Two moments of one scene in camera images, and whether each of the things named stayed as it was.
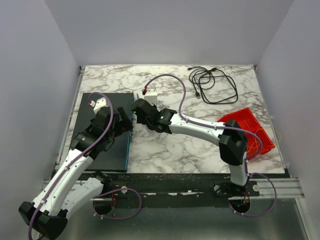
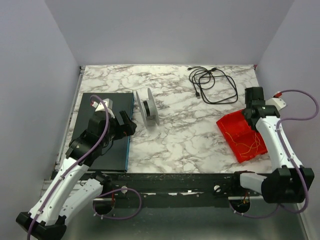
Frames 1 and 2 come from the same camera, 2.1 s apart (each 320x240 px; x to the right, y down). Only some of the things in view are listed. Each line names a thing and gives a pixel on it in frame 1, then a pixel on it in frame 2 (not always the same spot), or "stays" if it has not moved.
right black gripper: (137, 110) -> (249, 116)
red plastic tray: (247, 120) stays
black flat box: (114, 158) stays
